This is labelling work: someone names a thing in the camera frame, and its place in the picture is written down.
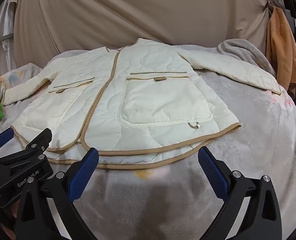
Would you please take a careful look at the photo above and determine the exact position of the clear plastic sheet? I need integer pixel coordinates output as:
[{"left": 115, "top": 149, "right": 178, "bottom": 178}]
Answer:
[{"left": 0, "top": 0, "right": 19, "bottom": 64}]

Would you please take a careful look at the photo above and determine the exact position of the orange hanging garment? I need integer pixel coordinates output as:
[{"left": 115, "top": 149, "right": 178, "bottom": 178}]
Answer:
[{"left": 266, "top": 6, "right": 296, "bottom": 96}]

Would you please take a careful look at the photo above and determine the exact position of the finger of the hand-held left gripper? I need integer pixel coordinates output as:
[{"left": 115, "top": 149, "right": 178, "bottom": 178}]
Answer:
[
  {"left": 0, "top": 128, "right": 53, "bottom": 167},
  {"left": 0, "top": 127, "right": 15, "bottom": 162}
]

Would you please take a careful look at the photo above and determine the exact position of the grey printed blanket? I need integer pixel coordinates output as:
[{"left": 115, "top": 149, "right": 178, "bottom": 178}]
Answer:
[{"left": 0, "top": 42, "right": 296, "bottom": 240}]

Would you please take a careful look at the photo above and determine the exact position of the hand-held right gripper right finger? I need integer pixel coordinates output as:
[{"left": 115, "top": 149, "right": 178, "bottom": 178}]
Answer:
[{"left": 197, "top": 146, "right": 283, "bottom": 240}]

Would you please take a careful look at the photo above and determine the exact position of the beige backdrop curtain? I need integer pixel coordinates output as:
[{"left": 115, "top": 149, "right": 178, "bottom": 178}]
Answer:
[{"left": 13, "top": 0, "right": 271, "bottom": 58}]

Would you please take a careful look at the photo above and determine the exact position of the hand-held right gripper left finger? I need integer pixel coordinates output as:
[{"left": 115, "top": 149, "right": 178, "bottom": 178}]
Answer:
[{"left": 14, "top": 147, "right": 100, "bottom": 240}]

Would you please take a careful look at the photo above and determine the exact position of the grey fleece cloth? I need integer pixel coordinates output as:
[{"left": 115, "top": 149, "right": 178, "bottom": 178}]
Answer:
[{"left": 217, "top": 39, "right": 276, "bottom": 77}]

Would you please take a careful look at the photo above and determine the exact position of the cream quilted jacket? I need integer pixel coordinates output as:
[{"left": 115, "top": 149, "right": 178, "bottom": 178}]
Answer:
[{"left": 1, "top": 38, "right": 282, "bottom": 170}]

